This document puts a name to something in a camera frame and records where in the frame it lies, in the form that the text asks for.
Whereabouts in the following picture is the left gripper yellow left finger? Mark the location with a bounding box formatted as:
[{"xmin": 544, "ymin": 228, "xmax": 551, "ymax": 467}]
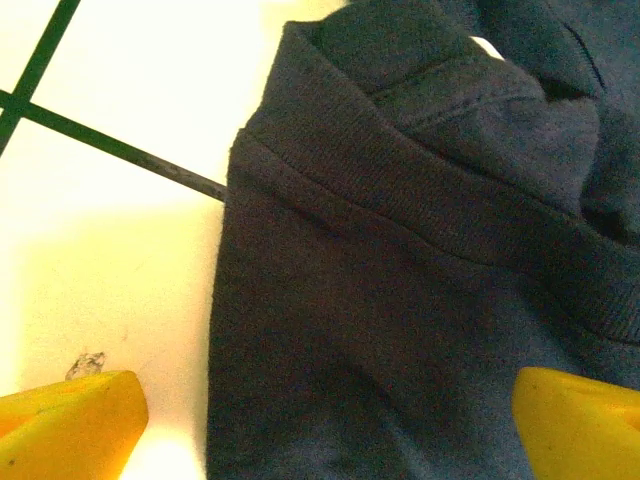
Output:
[{"xmin": 0, "ymin": 369, "xmax": 150, "ymax": 480}]

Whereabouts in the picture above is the navy blue t-shirt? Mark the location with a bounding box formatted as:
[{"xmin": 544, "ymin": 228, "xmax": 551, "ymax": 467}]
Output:
[{"xmin": 205, "ymin": 0, "xmax": 640, "ymax": 480}]

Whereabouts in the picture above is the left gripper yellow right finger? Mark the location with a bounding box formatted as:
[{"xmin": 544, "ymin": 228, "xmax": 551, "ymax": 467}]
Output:
[{"xmin": 513, "ymin": 366, "xmax": 640, "ymax": 480}]

